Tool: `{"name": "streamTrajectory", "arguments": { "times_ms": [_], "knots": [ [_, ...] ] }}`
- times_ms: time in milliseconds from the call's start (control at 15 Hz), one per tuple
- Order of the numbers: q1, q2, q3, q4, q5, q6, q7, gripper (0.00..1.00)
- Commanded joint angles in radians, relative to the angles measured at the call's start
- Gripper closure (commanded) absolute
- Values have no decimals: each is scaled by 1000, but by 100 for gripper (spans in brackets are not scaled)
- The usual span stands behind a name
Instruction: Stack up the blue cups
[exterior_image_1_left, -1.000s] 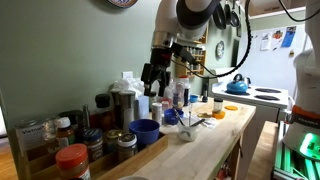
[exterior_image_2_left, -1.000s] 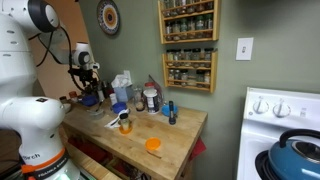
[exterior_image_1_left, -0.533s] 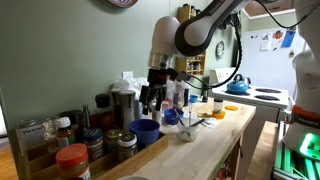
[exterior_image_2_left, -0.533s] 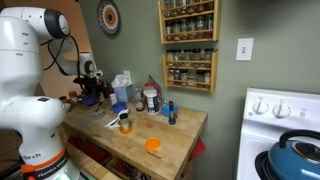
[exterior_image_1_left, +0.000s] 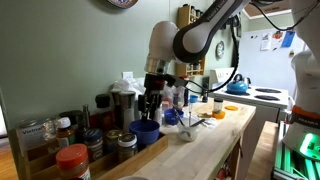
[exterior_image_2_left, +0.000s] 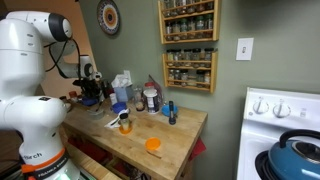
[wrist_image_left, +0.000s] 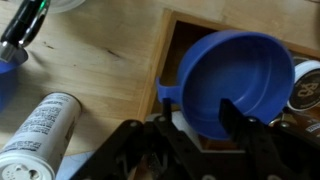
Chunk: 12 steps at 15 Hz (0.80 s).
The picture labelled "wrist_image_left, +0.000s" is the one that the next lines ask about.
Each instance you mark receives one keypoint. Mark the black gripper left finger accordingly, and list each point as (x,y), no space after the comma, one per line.
(150,150)

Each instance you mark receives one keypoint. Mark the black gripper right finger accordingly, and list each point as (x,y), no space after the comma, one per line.
(266,150)

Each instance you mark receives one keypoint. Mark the blue plastic bowl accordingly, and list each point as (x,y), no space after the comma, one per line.
(240,73)

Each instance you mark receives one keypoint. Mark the wooden tray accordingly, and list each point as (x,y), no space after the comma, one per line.
(153,83)

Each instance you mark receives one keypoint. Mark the round tin with label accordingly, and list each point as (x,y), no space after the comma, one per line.
(306,86)

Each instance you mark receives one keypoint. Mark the white spice shaker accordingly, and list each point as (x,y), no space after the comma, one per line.
(43,133)

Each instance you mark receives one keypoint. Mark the blue plastic cup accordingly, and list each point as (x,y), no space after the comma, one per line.
(6,86)

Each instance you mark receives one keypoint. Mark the clear glass bowl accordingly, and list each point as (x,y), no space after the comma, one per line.
(65,4)

